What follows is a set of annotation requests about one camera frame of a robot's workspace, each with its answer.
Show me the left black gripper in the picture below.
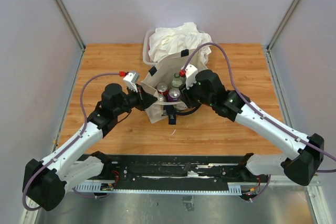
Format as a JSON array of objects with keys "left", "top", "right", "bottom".
[{"left": 114, "top": 84, "right": 158, "bottom": 116}]

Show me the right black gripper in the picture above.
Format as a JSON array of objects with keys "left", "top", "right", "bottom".
[{"left": 179, "top": 77, "right": 214, "bottom": 109}]

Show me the purple fanta can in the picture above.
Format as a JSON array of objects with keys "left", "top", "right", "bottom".
[{"left": 167, "top": 88, "right": 181, "bottom": 102}]

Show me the beige canvas tote bag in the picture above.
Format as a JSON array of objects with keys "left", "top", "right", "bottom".
[{"left": 141, "top": 49, "right": 201, "bottom": 125}]

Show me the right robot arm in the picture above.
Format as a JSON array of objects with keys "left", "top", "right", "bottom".
[{"left": 181, "top": 65, "right": 324, "bottom": 186}]

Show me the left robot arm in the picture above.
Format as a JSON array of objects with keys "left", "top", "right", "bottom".
[{"left": 22, "top": 83, "right": 158, "bottom": 211}]

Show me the red coke can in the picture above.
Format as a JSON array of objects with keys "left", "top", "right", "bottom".
[{"left": 156, "top": 82, "right": 169, "bottom": 101}]

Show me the white plastic basket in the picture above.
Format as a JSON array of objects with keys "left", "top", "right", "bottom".
[{"left": 143, "top": 29, "right": 156, "bottom": 66}]

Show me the white crumpled cloth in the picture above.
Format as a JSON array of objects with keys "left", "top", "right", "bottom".
[{"left": 149, "top": 22, "right": 212, "bottom": 63}]

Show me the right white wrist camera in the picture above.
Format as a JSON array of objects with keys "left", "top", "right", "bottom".
[{"left": 179, "top": 64, "right": 198, "bottom": 89}]

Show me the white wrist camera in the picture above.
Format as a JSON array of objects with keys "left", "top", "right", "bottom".
[
  {"left": 179, "top": 64, "right": 198, "bottom": 89},
  {"left": 119, "top": 71, "right": 140, "bottom": 93}
]

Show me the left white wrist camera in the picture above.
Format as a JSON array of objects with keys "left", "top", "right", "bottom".
[{"left": 119, "top": 71, "right": 140, "bottom": 93}]

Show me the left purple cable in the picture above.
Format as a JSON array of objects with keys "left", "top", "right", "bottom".
[{"left": 22, "top": 71, "right": 124, "bottom": 211}]

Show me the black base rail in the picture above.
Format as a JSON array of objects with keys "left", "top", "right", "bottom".
[{"left": 75, "top": 152, "right": 269, "bottom": 198}]

